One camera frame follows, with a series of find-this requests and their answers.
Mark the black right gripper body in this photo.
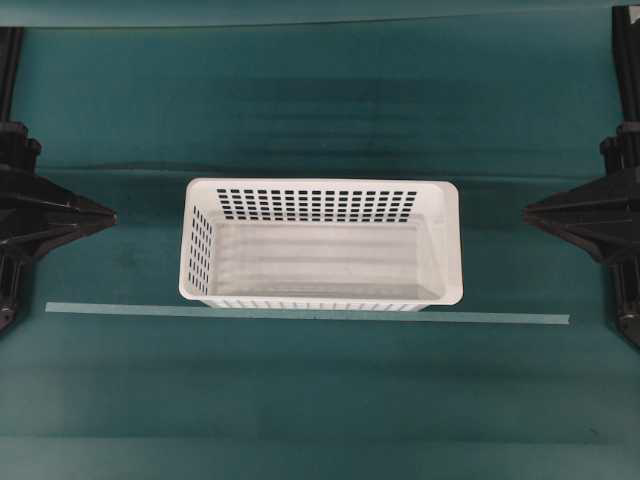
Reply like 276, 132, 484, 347
523, 171, 639, 265

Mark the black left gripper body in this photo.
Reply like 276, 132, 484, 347
1, 169, 117, 260

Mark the white perforated plastic basket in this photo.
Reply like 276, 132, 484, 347
179, 178, 464, 312

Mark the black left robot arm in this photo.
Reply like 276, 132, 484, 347
1, 27, 117, 263

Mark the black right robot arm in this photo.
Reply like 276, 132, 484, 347
523, 5, 639, 265

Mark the light green tape strip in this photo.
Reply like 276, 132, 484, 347
45, 302, 570, 326

